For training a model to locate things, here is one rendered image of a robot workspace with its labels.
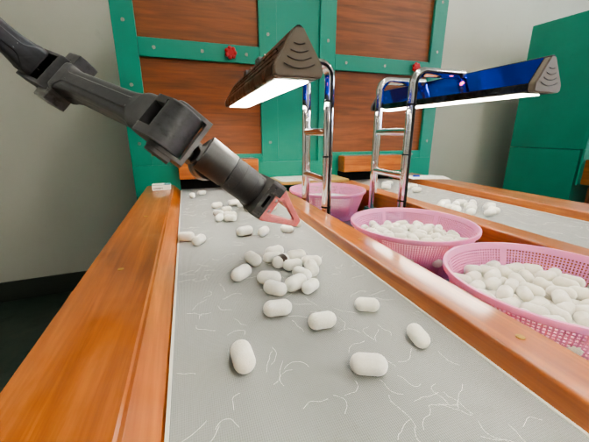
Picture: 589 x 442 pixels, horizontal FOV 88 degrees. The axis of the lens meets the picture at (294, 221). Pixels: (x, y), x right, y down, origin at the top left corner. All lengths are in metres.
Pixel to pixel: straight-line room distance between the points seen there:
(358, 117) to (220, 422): 1.34
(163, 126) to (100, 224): 1.81
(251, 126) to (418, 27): 0.88
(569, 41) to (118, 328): 3.29
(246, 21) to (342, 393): 1.26
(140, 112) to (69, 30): 1.74
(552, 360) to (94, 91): 0.70
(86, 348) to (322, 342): 0.23
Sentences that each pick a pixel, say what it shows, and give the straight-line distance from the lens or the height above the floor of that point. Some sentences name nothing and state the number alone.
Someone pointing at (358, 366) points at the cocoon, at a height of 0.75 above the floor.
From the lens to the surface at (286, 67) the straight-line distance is 0.52.
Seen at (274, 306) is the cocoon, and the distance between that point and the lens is 0.38.
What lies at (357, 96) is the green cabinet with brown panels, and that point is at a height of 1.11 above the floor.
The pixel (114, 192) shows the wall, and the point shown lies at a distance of 2.20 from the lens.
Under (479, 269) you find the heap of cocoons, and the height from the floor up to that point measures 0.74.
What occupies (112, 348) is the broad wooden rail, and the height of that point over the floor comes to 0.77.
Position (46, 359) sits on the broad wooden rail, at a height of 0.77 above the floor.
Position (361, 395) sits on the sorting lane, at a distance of 0.31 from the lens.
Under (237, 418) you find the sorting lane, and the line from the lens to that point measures 0.29.
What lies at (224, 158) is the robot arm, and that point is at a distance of 0.48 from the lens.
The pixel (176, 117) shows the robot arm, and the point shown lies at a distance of 0.48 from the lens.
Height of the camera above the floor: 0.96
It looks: 16 degrees down
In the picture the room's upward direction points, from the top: straight up
